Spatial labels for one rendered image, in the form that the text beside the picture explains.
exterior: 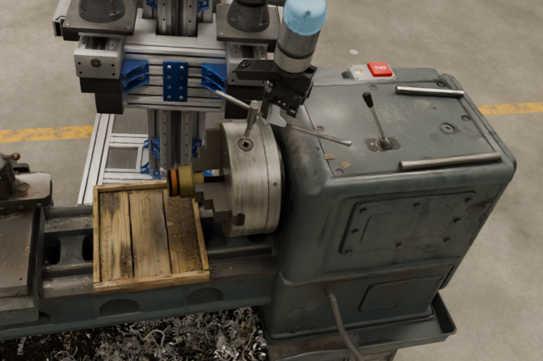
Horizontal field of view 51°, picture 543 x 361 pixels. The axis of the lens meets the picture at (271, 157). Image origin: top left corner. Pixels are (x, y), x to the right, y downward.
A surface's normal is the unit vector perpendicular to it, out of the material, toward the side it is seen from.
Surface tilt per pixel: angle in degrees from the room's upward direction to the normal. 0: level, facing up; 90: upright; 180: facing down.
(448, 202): 90
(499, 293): 0
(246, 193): 58
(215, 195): 3
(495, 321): 0
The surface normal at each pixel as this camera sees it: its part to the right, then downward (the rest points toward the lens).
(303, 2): 0.17, -0.56
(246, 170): 0.23, -0.15
